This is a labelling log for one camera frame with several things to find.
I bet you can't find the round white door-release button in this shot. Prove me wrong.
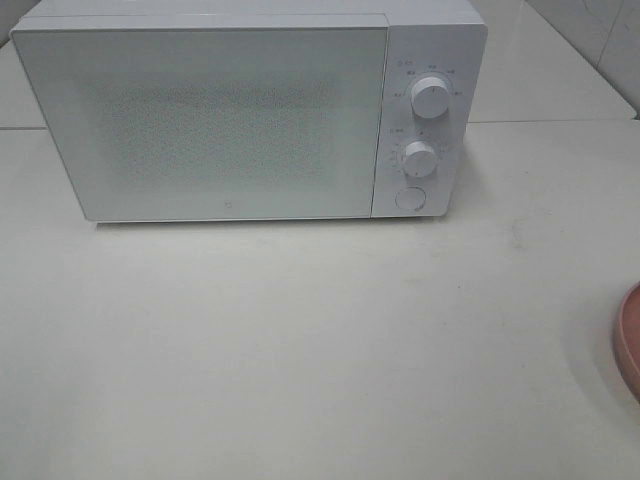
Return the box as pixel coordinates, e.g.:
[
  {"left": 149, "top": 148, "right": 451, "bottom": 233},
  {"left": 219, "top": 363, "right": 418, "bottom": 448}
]
[{"left": 395, "top": 187, "right": 426, "bottom": 212}]

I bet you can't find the pink round plate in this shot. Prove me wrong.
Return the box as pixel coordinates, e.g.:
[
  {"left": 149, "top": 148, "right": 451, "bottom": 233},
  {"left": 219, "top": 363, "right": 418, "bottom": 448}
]
[{"left": 613, "top": 284, "right": 640, "bottom": 399}]

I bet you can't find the white microwave door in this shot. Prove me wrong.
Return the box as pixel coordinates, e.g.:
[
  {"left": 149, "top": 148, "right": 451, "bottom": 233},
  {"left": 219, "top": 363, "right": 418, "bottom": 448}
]
[{"left": 14, "top": 28, "right": 386, "bottom": 222}]

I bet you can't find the white lower timer knob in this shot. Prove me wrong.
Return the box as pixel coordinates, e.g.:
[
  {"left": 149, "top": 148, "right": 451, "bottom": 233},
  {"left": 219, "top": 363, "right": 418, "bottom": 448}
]
[{"left": 402, "top": 141, "right": 439, "bottom": 178}]

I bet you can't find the white upper power knob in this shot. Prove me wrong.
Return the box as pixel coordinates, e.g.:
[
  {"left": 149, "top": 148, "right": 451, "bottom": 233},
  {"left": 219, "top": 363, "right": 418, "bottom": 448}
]
[{"left": 410, "top": 74, "right": 451, "bottom": 119}]

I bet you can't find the white microwave oven body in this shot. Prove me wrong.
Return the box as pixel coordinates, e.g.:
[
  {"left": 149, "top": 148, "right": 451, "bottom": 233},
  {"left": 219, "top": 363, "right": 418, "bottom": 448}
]
[{"left": 10, "top": 1, "right": 488, "bottom": 222}]

